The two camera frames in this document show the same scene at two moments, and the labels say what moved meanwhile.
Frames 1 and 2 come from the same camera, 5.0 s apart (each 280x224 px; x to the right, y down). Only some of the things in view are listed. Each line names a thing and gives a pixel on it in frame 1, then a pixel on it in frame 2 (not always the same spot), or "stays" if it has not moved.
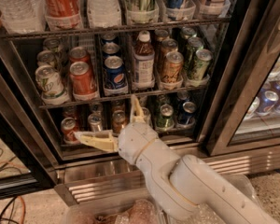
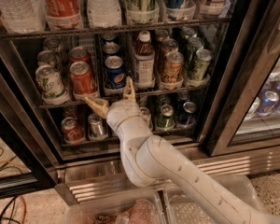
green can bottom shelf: (166, 119) stays
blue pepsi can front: (114, 73) stays
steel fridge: (208, 63) stays
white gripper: (135, 143) to (123, 110)
